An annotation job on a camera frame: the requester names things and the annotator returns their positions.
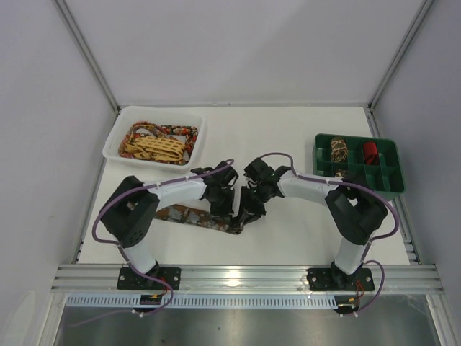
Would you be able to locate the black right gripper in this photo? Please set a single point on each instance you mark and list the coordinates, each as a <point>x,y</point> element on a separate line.
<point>250,205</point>

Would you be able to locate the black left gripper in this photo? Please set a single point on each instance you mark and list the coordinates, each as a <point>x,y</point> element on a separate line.
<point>221,209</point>

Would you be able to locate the orange grey floral tie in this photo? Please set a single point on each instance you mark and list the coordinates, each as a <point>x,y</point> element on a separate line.
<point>196,217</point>

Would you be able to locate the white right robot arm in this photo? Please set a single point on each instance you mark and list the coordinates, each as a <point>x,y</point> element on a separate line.
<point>357,212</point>

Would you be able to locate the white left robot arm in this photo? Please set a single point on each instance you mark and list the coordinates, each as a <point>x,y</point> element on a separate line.
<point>126,217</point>

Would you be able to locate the white perforated plastic basket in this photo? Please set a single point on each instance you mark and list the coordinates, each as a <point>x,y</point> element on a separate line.
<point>133,114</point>

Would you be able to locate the rolled brown floral tie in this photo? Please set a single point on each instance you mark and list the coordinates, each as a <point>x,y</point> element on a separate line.
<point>340,173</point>

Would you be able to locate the gold patterned tie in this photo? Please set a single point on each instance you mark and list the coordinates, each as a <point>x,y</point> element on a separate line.
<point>151,148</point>

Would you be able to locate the rolled leopard pattern tie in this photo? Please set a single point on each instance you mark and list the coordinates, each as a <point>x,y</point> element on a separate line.
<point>339,150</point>

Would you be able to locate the rolled red tie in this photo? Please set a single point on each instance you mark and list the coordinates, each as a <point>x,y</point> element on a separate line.
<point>371,154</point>

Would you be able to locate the green compartment organizer tray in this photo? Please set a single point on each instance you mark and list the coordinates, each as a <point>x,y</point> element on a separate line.
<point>386,178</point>

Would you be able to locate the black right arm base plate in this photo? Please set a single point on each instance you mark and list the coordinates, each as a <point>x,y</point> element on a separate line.
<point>322,279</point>

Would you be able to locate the white slotted cable duct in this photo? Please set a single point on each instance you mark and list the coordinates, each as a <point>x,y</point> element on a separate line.
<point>210,301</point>

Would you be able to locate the aluminium front rail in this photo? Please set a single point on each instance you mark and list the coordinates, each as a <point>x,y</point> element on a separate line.
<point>243,279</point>

